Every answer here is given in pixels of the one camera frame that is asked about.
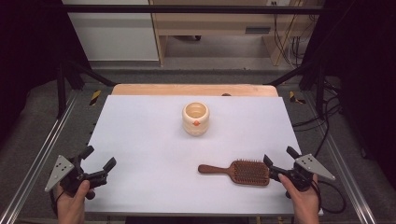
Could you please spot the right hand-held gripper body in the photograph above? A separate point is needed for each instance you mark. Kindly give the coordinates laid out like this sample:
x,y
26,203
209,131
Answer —
x,y
300,177

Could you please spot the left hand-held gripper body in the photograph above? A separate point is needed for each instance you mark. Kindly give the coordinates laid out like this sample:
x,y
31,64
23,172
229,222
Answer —
x,y
70,177

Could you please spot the brown wooden hairbrush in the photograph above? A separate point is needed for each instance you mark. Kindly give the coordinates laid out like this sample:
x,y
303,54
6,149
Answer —
x,y
249,172

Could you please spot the cream ringed cup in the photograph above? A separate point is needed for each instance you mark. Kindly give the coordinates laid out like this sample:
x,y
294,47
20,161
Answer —
x,y
195,127

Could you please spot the person's right hand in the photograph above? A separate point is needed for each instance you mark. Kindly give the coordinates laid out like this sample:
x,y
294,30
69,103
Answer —
x,y
305,205

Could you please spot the person's left hand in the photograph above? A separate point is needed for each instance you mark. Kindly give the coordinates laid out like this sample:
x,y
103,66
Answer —
x,y
71,208

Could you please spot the black curtain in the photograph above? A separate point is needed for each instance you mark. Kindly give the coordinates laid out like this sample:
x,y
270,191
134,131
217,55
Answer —
x,y
364,77
28,56

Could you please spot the white cabinet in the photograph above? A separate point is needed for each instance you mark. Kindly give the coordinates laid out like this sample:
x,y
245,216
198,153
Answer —
x,y
118,37

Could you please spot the aluminium floor rail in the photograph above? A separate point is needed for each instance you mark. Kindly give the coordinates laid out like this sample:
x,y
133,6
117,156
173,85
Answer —
x,y
348,174
37,161

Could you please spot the black frame leg with brace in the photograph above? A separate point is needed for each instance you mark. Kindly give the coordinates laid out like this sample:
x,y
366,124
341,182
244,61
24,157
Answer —
x,y
320,90
61,90

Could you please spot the white wall socket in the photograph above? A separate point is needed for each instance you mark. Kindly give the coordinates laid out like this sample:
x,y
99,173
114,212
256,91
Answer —
x,y
273,2

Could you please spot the black horizontal frame bar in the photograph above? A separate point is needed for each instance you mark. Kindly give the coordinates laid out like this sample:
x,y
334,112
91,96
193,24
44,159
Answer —
x,y
186,9

